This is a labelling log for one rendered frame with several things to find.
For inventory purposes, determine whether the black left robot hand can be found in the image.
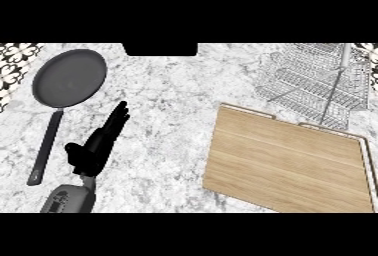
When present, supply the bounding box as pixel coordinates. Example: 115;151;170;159
64;100;132;178

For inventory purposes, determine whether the wooden tray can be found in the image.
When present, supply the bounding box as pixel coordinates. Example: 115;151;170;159
201;102;378;214

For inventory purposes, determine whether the dark grey frying pan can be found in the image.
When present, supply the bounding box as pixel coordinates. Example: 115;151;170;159
25;48;110;187

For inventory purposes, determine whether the black appliance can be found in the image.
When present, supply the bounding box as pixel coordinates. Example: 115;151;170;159
121;43;200;57

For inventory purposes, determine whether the silver wire tiered basket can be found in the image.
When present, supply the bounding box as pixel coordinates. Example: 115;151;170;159
254;43;372;131

